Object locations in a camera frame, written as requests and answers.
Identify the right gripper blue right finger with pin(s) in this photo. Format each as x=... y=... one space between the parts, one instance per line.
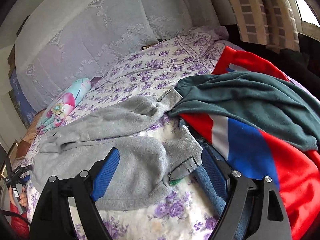
x=210 y=156

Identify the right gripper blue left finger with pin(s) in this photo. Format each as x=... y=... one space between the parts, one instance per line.
x=102 y=173

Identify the grey sweatpants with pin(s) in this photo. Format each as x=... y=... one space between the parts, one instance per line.
x=147 y=166

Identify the person's left hand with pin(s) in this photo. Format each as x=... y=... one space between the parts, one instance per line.
x=23 y=197

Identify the brown orange pillow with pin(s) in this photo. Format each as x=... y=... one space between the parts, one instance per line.
x=27 y=140

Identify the purple floral bed sheet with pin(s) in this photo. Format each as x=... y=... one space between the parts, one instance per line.
x=185 y=212

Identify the blue patterned cushion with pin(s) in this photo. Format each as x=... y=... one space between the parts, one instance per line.
x=23 y=108

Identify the folded turquoise pink floral quilt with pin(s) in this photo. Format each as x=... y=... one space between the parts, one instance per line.
x=63 y=105

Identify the red garment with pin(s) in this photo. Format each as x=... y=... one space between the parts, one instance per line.
x=256 y=153

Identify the dark green fleece garment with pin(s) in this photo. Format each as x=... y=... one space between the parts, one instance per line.
x=273 y=105

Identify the lavender lace headboard cover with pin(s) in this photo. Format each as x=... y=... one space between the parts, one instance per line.
x=64 y=40

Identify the beige checked curtain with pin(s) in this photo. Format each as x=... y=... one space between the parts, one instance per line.
x=266 y=22

